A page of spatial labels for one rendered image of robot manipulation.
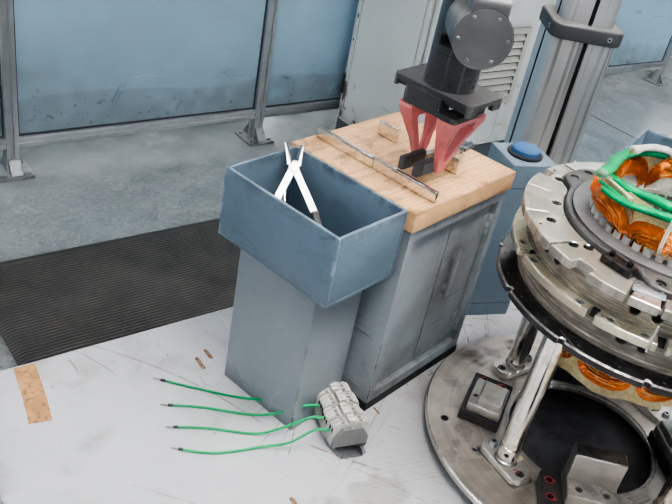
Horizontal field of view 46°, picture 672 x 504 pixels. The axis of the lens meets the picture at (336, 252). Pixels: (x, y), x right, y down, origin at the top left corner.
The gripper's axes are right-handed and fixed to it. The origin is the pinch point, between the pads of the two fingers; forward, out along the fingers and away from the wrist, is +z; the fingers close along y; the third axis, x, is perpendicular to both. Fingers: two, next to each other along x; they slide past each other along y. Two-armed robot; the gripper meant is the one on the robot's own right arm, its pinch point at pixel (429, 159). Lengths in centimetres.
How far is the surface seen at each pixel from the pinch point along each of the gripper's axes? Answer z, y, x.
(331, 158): 2.2, -8.5, -6.7
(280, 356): 21.5, -1.8, -17.5
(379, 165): 1.3, -3.4, -4.4
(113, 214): 110, -153, 66
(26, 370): 31, -24, -36
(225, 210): 7.2, -12.0, -18.8
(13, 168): 107, -190, 51
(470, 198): 3.1, 5.2, 2.3
